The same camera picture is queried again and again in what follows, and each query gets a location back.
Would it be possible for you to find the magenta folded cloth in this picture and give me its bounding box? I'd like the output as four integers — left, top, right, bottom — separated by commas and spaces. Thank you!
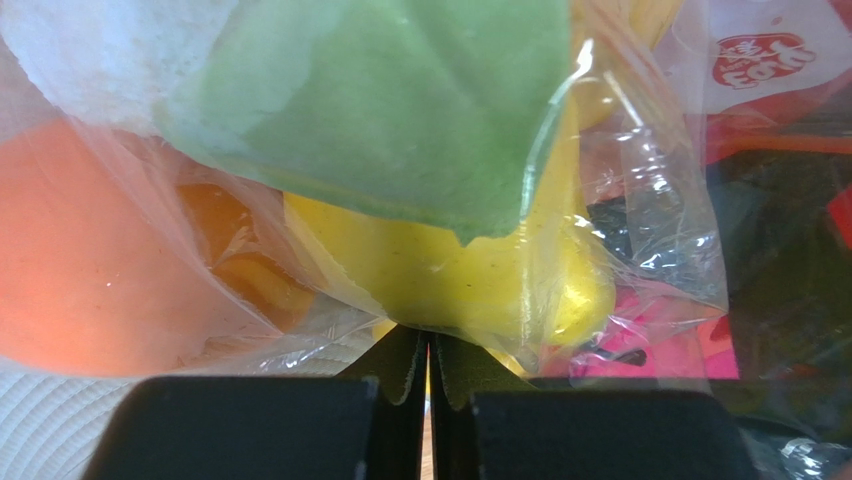
541, 289, 740, 380

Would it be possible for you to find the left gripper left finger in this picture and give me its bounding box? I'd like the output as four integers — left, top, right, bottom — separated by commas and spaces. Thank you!
84, 326, 428, 480

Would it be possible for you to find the clear zip top bag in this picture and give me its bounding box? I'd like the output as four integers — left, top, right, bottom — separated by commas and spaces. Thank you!
0, 0, 852, 394

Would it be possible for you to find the dark yellow fake fruit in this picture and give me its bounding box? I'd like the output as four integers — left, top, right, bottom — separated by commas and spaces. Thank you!
177, 183, 315, 332

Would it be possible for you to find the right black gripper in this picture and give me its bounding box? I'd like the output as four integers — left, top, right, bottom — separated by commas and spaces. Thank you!
703, 150, 851, 440

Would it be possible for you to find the beige bucket hat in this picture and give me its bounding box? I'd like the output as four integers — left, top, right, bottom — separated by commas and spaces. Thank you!
1, 328, 375, 479

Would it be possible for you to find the orange fake fruit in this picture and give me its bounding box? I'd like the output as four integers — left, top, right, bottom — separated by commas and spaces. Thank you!
1, 120, 278, 376

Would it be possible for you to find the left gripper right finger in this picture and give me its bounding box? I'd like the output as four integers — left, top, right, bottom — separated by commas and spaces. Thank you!
429, 334, 758, 479

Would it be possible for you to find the yellow fake pear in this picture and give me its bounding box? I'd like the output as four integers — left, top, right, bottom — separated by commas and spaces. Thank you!
283, 102, 616, 350

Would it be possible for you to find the yellow fake pepper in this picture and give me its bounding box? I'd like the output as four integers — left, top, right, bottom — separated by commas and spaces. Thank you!
570, 1, 683, 130

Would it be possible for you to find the white fake cauliflower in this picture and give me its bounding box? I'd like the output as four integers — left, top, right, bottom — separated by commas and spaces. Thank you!
1, 1, 571, 243

